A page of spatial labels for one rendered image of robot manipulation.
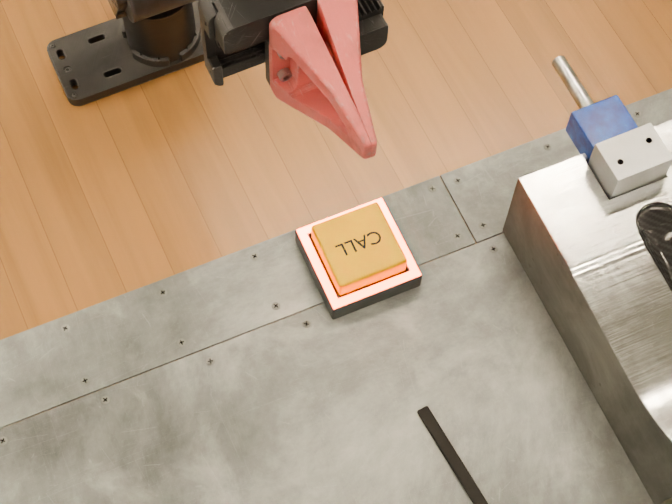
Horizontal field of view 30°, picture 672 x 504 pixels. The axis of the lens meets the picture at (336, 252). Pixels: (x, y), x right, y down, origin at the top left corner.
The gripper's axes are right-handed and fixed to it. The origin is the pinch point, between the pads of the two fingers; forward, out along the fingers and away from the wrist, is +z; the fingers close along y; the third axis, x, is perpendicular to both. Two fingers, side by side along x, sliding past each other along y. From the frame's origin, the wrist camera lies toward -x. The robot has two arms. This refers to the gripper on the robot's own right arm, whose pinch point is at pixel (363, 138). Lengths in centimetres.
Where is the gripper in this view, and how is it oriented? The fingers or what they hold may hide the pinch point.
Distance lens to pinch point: 63.9
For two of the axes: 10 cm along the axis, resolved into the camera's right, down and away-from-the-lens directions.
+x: -0.3, 4.3, 9.0
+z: 4.2, 8.2, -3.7
